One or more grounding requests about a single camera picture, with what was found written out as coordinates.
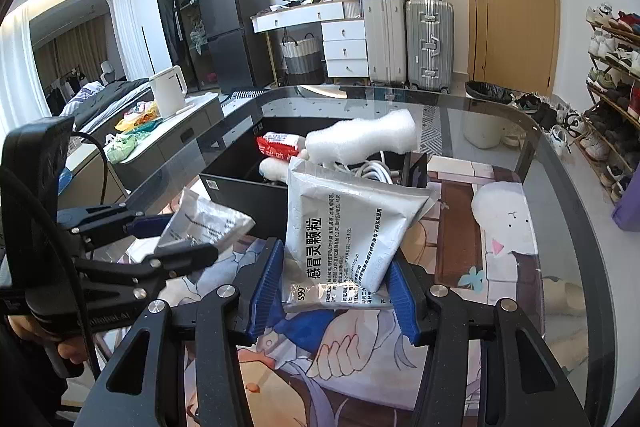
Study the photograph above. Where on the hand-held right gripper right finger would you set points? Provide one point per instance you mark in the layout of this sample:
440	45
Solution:
402	304

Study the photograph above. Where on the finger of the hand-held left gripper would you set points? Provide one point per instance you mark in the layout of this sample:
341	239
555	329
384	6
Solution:
145	225
185	257

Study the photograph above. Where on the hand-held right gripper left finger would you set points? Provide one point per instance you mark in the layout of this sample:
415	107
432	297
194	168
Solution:
265	294

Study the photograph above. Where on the silver foil packet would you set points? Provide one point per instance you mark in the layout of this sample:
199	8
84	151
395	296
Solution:
205	222

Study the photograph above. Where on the black storage box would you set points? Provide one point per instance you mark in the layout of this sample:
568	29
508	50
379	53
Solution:
240	197

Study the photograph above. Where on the white medicine sachet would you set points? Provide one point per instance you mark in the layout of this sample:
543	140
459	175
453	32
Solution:
340	232

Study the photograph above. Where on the red and white packet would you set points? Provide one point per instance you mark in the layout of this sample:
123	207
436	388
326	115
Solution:
280	144

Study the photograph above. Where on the white foam roll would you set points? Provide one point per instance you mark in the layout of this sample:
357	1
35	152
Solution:
360	137

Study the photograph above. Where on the person's left hand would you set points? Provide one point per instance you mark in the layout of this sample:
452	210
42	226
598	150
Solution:
72	352

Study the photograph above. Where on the printed anime table mat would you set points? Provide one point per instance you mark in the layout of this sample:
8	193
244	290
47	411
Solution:
465	307

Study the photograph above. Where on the grey low cabinet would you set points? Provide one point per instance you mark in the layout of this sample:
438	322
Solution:
170	142

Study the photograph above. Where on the bed with dark clothes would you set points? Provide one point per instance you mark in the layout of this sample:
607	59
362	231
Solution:
105	99

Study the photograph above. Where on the pile of colourful snack packets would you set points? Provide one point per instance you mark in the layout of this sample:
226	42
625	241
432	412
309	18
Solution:
132	124

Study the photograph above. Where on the brown curtain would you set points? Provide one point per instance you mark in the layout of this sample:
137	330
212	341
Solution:
70	52

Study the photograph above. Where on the white electric kettle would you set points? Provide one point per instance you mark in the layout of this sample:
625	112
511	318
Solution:
169	92

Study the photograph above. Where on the white bin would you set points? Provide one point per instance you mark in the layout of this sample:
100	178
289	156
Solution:
482	127

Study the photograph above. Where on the dark grey refrigerator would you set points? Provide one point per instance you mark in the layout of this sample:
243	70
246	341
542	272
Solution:
227	22

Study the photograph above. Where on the dark glass wardrobe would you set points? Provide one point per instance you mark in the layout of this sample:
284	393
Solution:
182	2

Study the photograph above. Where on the grey and white basket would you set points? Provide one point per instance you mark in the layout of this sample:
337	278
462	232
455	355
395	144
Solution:
300	59

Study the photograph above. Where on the row of loose shoes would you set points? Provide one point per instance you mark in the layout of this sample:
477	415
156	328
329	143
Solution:
555	122

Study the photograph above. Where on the purple paper bag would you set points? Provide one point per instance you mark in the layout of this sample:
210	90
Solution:
627	212

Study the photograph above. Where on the silver suitcase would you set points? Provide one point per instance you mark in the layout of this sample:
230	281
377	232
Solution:
429	44

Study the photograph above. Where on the white suitcase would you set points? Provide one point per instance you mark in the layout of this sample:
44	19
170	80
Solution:
384	39

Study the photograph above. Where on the white dressing desk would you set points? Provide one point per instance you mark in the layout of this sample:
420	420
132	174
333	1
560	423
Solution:
340	37

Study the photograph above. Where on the gold shoe rack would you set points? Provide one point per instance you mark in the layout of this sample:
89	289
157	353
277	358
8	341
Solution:
620	92

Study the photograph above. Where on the wooden door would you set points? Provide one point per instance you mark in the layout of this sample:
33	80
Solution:
515	7

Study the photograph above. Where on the group of shoes on rack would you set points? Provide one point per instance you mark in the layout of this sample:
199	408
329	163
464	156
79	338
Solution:
612	52

